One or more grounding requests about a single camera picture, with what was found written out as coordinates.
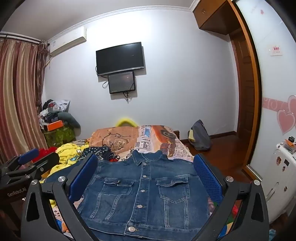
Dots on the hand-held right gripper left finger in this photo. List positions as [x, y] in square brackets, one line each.
[83, 179]

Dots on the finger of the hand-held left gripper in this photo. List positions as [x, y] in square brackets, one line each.
[29, 155]
[41, 165]

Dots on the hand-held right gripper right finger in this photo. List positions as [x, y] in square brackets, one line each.
[208, 179]

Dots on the blue denim jeans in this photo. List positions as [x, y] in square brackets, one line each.
[138, 185]

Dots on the red cloth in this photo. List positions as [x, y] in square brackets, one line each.
[46, 151]

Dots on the yellow cartoon print blanket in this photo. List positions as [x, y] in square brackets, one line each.
[69, 155]

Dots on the navy patterned cloth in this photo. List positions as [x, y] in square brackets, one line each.
[101, 151]

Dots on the green cloth covered table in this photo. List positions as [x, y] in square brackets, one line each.
[59, 136]

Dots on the orange box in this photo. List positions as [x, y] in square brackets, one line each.
[54, 125]

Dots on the grey backpack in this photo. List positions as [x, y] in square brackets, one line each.
[200, 136]

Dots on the pile of clutter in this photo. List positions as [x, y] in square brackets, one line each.
[49, 113]

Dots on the brown bear print blanket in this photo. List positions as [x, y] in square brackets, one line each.
[111, 139]

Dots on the grey cushion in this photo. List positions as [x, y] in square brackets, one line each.
[71, 119]

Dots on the bed with printed sheet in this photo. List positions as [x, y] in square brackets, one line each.
[161, 136]

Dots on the striped brown curtain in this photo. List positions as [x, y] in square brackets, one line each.
[18, 92]

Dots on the white small fridge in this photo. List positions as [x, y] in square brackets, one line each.
[282, 178]

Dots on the brown wooden door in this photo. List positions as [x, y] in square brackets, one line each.
[245, 92]

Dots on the white wardrobe door with hearts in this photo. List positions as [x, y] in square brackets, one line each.
[272, 81]

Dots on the white air conditioner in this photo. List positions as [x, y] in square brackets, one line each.
[67, 42]

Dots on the paper note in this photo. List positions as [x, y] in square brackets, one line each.
[275, 50]

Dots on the wooden overhead cabinet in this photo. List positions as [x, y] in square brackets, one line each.
[208, 14]

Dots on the small black wall monitor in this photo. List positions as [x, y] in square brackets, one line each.
[121, 82]

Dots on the curtain rail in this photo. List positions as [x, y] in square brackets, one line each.
[20, 37]

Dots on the black wall television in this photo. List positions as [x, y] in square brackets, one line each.
[120, 58]

